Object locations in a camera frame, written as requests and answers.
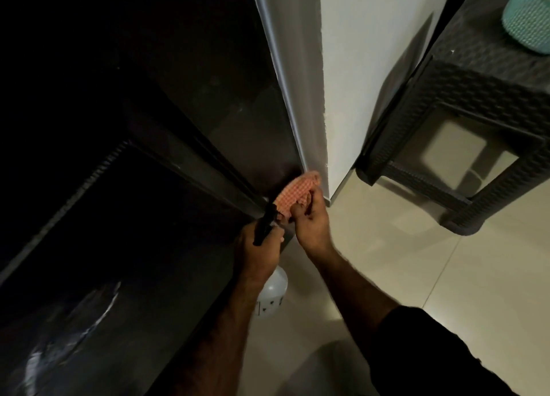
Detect light green tray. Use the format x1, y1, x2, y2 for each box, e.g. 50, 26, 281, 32
501, 0, 550, 57

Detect orange checked cloth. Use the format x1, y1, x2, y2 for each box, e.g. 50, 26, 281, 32
273, 171, 323, 222

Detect grey trousers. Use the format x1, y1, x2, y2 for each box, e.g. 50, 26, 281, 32
296, 339, 379, 396

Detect person's right hand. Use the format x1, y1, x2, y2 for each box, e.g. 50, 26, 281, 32
290, 188, 334, 257

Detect person's left hand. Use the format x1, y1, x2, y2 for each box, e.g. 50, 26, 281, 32
234, 219, 286, 285

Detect black wooden door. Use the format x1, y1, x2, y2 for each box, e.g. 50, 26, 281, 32
0, 0, 304, 396

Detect dark plastic stool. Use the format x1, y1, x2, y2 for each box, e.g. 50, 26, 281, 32
355, 0, 550, 237

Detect black right sleeve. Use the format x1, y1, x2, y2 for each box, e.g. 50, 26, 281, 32
369, 306, 521, 396

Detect white spray bottle black trigger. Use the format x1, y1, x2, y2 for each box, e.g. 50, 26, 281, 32
252, 202, 289, 319

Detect person's left forearm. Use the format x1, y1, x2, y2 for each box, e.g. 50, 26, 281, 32
171, 275, 267, 396

